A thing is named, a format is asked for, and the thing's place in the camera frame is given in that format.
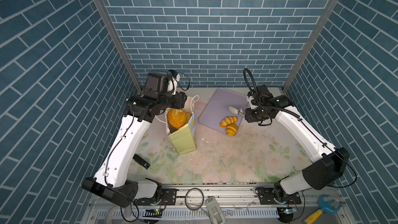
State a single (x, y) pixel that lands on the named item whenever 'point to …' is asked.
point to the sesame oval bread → (177, 117)
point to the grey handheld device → (214, 211)
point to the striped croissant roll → (228, 120)
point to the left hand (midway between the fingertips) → (182, 95)
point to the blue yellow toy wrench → (326, 207)
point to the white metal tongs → (235, 111)
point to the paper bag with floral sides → (183, 139)
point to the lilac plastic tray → (217, 108)
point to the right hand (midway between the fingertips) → (247, 115)
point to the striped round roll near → (231, 129)
